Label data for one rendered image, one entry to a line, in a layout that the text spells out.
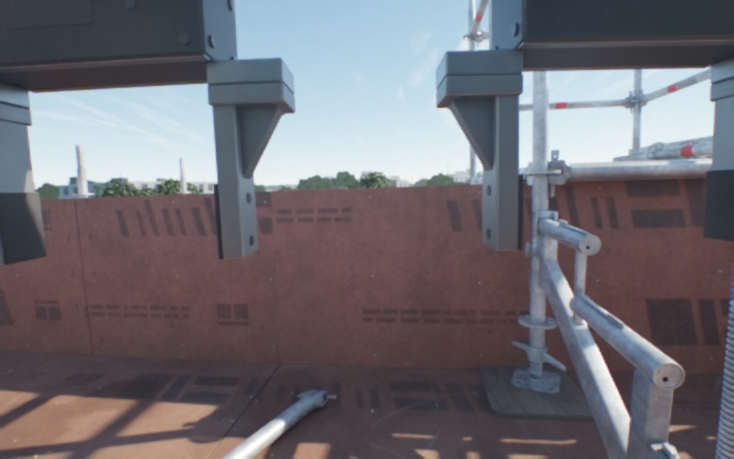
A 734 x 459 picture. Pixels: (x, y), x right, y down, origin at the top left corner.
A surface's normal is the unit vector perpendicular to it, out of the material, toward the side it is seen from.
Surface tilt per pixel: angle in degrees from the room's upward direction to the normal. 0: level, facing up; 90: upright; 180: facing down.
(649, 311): 90
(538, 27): 90
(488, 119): 90
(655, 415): 93
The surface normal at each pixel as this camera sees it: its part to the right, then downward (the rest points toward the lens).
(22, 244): 1.00, -0.03
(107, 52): -0.01, 0.11
